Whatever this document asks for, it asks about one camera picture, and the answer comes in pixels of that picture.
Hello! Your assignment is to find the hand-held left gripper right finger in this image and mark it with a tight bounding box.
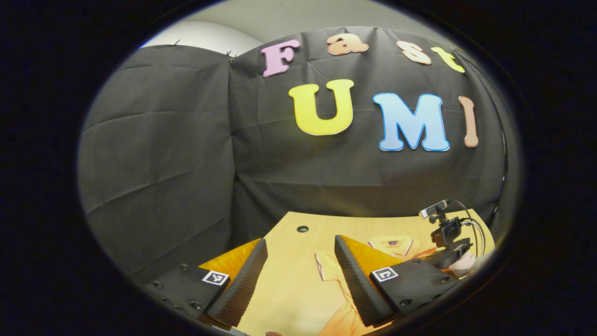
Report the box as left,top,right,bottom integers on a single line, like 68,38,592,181
334,235,467,328

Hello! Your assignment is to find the black backdrop cloth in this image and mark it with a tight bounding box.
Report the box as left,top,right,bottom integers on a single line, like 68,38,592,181
78,26,514,285

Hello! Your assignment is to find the orange T-shirt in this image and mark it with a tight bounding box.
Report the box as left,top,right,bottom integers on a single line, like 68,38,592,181
315,235,451,336

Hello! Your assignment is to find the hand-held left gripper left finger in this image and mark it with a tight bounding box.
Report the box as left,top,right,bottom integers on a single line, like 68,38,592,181
146,238,269,331

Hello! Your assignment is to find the black cable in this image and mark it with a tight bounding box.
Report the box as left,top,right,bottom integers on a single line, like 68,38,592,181
448,200,486,244

